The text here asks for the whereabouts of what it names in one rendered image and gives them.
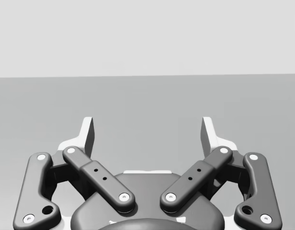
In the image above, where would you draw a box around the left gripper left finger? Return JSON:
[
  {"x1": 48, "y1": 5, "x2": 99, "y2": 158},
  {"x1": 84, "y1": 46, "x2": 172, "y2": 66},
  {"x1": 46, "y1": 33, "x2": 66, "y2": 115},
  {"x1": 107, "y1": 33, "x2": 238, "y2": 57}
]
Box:
[{"x1": 12, "y1": 116, "x2": 136, "y2": 230}]

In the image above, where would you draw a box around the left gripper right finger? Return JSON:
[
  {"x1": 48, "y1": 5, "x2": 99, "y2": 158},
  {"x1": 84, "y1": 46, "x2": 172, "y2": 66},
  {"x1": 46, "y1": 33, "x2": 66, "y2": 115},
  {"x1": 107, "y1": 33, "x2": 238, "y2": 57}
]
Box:
[{"x1": 159, "y1": 116, "x2": 284, "y2": 230}]

